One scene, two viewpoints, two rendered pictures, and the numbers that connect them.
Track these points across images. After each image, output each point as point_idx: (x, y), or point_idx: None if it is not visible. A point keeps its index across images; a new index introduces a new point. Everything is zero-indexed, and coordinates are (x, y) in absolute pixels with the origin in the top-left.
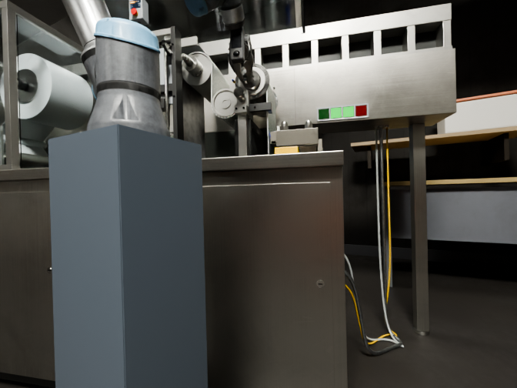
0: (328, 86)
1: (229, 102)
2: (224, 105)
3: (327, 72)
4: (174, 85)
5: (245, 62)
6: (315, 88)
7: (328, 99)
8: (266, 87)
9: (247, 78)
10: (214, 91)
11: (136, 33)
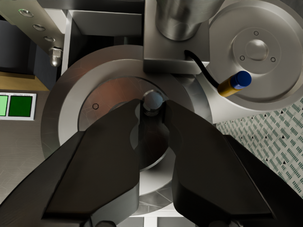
0: (4, 161)
1: (236, 49)
2: (260, 37)
3: (2, 191)
4: None
5: (106, 193)
6: (30, 161)
7: (9, 134)
8: (60, 86)
9: (135, 104)
10: (297, 121)
11: None
